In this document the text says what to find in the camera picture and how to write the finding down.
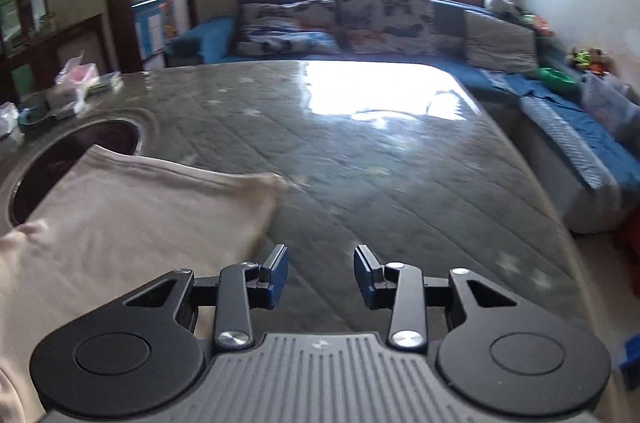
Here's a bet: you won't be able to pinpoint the grey cushion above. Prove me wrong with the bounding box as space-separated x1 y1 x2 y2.
462 10 538 76

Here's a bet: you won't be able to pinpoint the dark wooden cabinet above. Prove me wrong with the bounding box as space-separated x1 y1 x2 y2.
0 0 118 104

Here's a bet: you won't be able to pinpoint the white tissue box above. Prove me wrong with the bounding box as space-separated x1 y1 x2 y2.
45 83 88 118

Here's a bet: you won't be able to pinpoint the grey quilted sofa mat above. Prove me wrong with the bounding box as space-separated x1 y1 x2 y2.
520 95 623 194

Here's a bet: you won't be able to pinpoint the blue sofa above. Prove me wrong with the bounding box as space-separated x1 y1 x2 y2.
165 0 640 234

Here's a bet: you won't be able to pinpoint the clear plastic storage box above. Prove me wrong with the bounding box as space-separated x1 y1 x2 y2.
579 73 640 138

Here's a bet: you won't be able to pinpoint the square butterfly print cushion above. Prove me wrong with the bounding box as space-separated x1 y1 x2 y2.
336 0 436 56

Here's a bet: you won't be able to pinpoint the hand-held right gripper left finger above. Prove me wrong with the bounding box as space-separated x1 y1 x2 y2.
124 244 289 351

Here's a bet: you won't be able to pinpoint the teal round container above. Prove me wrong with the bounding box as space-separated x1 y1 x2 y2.
19 98 56 131

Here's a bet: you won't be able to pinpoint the round dark table inset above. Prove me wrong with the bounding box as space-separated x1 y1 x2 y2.
9 117 147 228

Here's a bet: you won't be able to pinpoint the pale green packet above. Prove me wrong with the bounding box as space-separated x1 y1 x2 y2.
89 72 124 94

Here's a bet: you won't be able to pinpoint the green bowl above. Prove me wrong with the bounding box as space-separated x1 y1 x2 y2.
539 67 578 91

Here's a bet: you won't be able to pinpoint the blue plastic object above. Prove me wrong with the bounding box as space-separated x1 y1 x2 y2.
620 338 640 391

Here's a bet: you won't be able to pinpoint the orange and green toy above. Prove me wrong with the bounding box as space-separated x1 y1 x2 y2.
520 13 556 38

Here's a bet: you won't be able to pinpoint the cream garment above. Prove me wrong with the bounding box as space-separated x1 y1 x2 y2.
0 144 288 423

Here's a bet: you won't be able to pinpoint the blue and white carton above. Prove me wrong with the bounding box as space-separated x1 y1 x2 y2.
131 0 170 60

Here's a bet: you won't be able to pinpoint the blue wrinkled cloth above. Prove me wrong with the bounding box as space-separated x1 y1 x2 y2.
505 73 640 166

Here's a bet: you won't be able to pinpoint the clear box with pink contents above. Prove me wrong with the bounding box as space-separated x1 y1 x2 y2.
55 57 100 91

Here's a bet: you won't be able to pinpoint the colourful plush toys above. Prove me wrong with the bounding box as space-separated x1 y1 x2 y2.
567 48 613 74

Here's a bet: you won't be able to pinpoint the white plastic bag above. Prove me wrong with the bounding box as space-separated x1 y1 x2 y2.
0 102 22 138

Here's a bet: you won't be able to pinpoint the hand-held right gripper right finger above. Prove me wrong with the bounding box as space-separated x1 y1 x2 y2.
353 245 518 350

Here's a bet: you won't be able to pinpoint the wide butterfly print cushion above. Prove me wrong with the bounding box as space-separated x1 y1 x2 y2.
235 0 342 56

